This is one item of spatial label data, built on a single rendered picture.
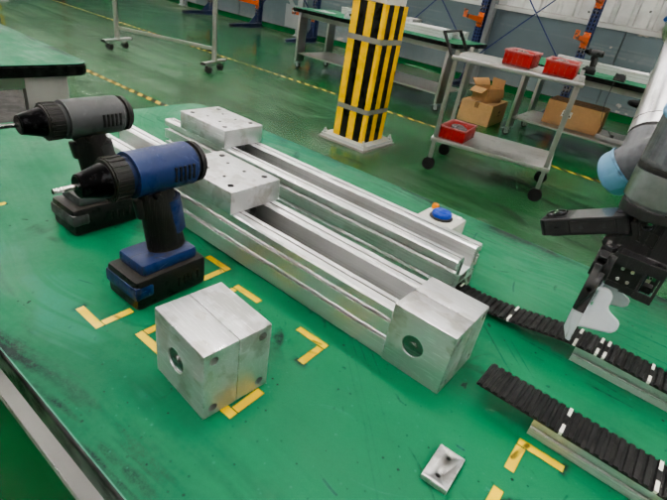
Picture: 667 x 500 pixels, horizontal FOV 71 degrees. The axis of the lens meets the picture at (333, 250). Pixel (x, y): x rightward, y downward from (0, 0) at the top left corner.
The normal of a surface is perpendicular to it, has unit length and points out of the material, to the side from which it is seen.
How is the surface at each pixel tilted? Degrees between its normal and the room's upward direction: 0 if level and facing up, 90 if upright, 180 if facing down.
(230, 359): 90
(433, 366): 90
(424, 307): 0
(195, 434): 0
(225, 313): 0
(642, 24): 90
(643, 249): 90
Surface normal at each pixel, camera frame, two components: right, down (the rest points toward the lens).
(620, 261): -0.63, 0.31
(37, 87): 0.76, 0.42
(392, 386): 0.15, -0.85
